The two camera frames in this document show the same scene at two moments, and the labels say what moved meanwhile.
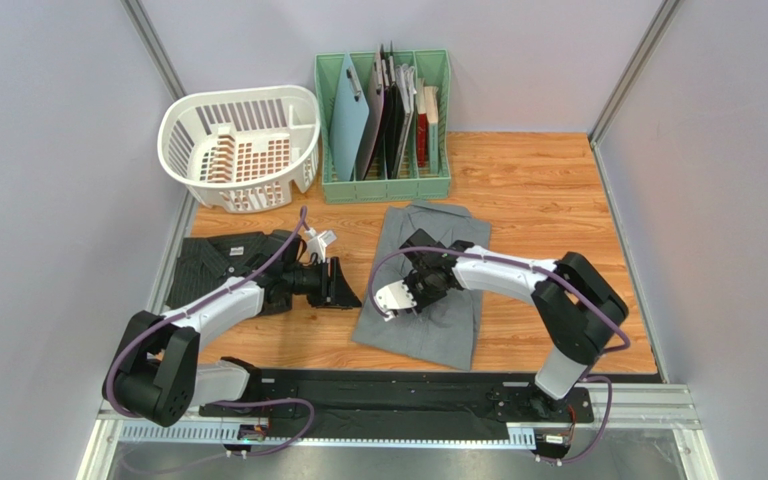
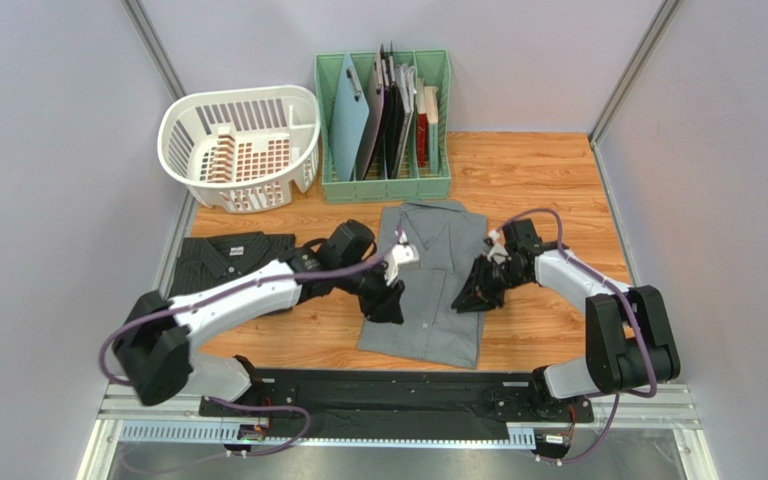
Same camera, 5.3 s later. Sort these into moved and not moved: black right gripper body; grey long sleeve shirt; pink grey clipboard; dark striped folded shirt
Moved: black right gripper body
Not moved: dark striped folded shirt; pink grey clipboard; grey long sleeve shirt
